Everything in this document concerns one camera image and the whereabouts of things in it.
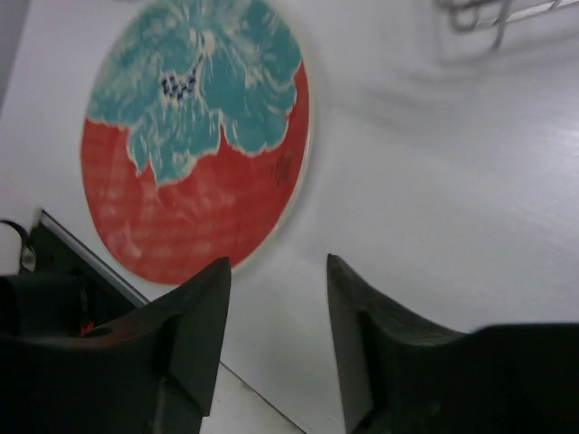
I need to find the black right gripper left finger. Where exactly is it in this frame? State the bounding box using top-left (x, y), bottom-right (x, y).
top-left (90, 256), bottom-right (233, 418)

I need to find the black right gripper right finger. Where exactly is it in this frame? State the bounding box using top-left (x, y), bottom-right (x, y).
top-left (327, 254), bottom-right (475, 432)

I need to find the red teal flower plate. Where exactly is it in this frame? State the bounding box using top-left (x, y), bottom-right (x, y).
top-left (81, 1), bottom-right (313, 285)

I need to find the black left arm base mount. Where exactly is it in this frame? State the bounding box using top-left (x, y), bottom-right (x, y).
top-left (1, 213), bottom-right (147, 338)

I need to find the metal wire dish rack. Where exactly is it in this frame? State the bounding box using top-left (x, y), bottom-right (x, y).
top-left (433, 0), bottom-right (578, 50)

